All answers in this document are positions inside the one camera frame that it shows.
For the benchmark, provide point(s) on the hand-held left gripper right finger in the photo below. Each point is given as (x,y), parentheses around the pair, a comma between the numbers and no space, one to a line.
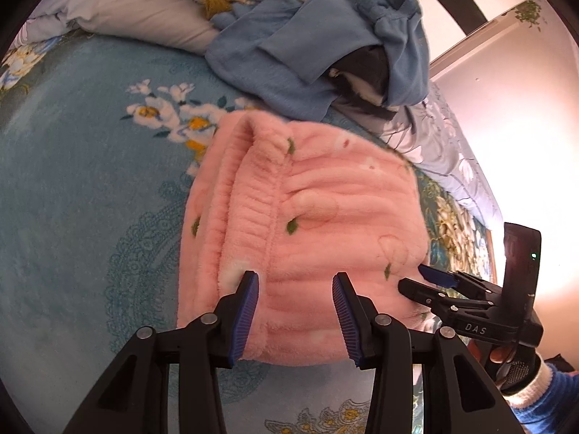
(346,321)

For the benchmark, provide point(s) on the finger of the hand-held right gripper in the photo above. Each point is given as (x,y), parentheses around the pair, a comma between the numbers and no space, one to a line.
(425,296)
(434,275)

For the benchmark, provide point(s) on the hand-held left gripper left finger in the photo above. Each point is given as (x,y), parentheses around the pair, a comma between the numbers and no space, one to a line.
(244,321)

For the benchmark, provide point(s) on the pink fleece pants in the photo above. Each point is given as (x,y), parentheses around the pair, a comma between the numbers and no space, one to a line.
(316,217)

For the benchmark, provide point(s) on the person's right forearm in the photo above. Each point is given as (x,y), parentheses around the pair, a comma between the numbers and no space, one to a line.
(552,398)

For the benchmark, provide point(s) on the person's right hand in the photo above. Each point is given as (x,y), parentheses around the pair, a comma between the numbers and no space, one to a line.
(500,355)

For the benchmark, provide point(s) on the teal floral blanket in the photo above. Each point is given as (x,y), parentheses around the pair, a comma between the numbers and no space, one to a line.
(90,190)

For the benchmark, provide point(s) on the blue fleece pants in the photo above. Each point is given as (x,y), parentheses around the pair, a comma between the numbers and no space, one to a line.
(407,54)

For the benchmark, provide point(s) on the white wardrobe with black stripe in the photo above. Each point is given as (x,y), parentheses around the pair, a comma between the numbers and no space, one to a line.
(448,31)

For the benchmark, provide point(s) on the mustard knit garment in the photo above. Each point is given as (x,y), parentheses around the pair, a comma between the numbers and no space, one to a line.
(217,7)

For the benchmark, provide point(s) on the grey-blue floral quilt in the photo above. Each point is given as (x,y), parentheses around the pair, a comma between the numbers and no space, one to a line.
(135,13)

